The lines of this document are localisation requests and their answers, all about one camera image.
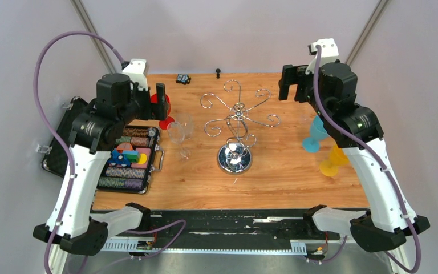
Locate red wine glass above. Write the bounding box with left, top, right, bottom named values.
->
left=149, top=92, right=175, bottom=132

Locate clear wine glass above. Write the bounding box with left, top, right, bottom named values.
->
left=167, top=122, right=190, bottom=161

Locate blue wine glass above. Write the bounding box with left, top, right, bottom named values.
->
left=302, top=116, right=329, bottom=153

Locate yellow wine glass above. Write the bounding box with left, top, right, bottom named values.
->
left=319, top=144, right=350, bottom=177

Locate chrome wine glass rack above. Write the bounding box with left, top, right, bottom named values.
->
left=200, top=79, right=281, bottom=175

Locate clear ribbed goblet glass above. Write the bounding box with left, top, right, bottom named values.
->
left=176, top=113, right=194, bottom=140

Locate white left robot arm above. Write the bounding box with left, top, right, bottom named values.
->
left=33, top=73, right=169, bottom=256

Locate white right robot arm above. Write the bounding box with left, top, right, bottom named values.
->
left=278, top=61, right=430, bottom=252

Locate small black clip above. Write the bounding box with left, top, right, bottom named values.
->
left=176, top=74, right=191, bottom=85

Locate black poker chip case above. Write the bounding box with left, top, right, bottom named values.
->
left=41, top=96, right=164, bottom=194

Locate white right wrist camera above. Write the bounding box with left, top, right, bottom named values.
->
left=305, top=38, right=339, bottom=75

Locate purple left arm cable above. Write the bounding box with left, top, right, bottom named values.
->
left=33, top=31, right=187, bottom=274

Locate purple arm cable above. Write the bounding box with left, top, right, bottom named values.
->
left=303, top=45, right=422, bottom=274
left=33, top=31, right=187, bottom=274

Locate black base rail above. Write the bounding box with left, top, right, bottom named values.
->
left=90, top=210, right=340, bottom=252

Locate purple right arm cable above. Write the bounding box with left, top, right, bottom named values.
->
left=303, top=45, right=422, bottom=274

